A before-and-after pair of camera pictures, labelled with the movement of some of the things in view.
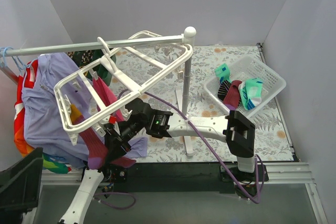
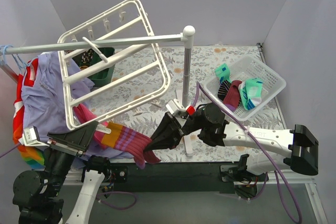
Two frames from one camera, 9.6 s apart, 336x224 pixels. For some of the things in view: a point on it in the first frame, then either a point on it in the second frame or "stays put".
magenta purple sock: [98, 156] → [128, 140]
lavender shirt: [43, 128] stays put
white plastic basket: [244, 70] stays put
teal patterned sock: [222, 72] stays put
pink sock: [108, 97] → [84, 115]
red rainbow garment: [60, 166] stays put
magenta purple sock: [232, 98] stays put
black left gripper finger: [20, 185] → [64, 146]
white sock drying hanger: [117, 77] → [67, 80]
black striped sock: [223, 88] stays put
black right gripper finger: [113, 148] → [169, 142]
